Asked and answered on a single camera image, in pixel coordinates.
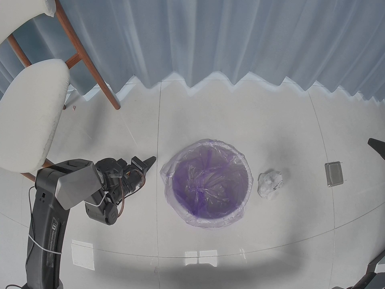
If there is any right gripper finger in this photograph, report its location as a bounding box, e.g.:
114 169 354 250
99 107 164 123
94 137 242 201
368 138 385 162

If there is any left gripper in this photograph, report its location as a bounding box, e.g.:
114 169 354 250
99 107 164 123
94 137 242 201
120 155 148 192

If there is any purple plastic bag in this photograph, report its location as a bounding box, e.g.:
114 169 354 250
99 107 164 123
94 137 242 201
159 138 252 229

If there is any clear plastic wrapper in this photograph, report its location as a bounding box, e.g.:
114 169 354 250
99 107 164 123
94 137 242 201
258 170 284 200

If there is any white trash bin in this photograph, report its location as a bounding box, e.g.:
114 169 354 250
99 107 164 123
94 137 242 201
164 142 251 226

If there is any white cushioned wooden chair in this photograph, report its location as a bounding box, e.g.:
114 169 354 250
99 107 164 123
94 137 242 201
0 0 121 182

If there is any pale blue curtain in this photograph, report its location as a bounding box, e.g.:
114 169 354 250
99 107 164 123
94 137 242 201
0 0 385 103

